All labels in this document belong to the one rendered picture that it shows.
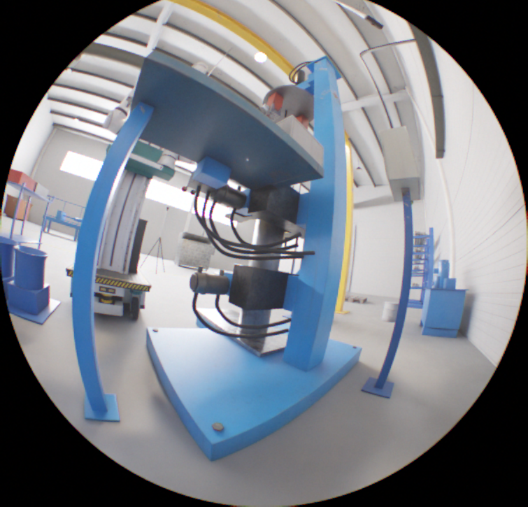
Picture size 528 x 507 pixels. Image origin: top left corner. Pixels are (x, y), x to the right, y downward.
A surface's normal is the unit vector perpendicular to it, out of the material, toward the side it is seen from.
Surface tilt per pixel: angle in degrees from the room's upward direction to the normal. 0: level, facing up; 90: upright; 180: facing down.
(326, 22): 173
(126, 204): 90
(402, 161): 90
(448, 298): 90
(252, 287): 90
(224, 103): 180
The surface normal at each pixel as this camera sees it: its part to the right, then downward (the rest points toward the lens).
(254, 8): -0.25, 0.97
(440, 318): -0.71, -0.22
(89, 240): 0.69, 0.00
